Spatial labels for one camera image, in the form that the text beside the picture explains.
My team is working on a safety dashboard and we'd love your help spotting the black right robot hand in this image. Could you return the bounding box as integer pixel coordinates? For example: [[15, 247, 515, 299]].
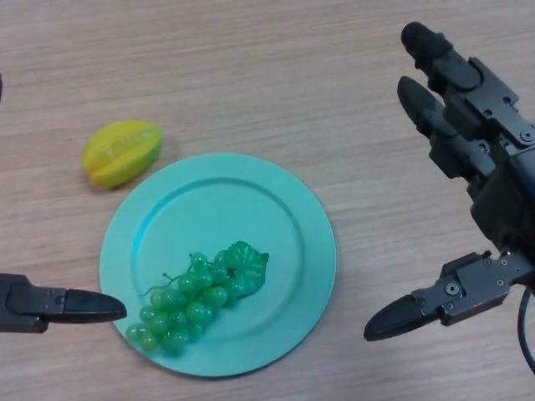
[[362, 21, 535, 343]]

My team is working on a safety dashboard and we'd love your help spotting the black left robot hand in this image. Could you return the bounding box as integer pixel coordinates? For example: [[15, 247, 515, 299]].
[[0, 73, 128, 334]]

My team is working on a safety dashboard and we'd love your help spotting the green grape bunch with leaf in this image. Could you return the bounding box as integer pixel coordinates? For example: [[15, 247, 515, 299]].
[[126, 240, 270, 356]]

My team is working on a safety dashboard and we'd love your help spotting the round green plate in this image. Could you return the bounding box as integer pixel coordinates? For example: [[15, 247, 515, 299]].
[[99, 152, 338, 379]]

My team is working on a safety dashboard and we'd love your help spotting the yellow green starfruit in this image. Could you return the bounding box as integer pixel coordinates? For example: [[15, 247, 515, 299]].
[[80, 119, 164, 190]]

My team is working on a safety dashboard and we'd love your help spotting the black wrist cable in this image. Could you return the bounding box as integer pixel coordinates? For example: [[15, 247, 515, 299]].
[[517, 287, 535, 368]]

